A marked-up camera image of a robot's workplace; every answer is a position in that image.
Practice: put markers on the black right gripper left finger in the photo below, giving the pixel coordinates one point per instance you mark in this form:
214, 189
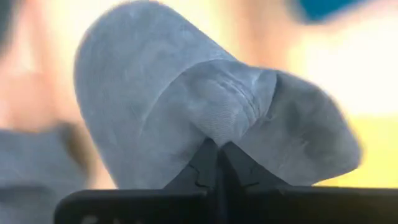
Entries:
202, 171

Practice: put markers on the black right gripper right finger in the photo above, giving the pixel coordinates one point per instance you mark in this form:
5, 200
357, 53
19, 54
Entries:
242, 171

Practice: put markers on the light blue denim cap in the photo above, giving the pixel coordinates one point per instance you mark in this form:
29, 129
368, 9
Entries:
161, 102

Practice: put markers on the dark grey cap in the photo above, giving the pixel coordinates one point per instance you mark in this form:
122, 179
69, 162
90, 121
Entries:
31, 161

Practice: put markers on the blue plastic tray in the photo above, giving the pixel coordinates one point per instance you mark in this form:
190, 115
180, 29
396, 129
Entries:
323, 7

